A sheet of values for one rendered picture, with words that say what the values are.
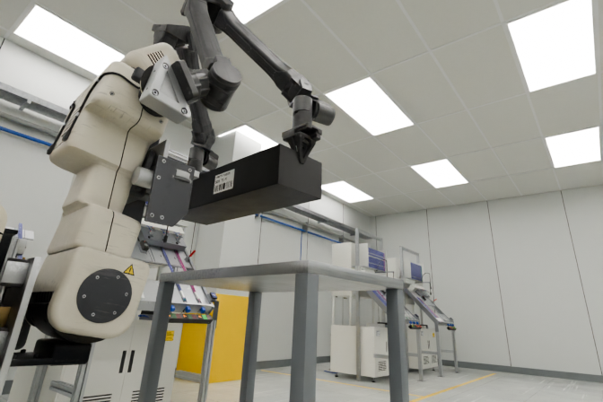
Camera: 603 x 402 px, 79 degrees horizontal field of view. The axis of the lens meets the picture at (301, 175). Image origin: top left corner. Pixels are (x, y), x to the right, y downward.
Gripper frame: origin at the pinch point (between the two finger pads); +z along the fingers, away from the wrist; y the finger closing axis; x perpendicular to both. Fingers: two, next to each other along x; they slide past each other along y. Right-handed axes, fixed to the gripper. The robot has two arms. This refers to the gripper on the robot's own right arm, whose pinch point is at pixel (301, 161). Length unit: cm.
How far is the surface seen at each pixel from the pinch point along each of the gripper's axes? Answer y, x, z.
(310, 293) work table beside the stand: -6.4, 1.9, 35.0
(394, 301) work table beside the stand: -5, -38, 35
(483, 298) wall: 171, -675, -1
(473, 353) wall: 199, -671, 91
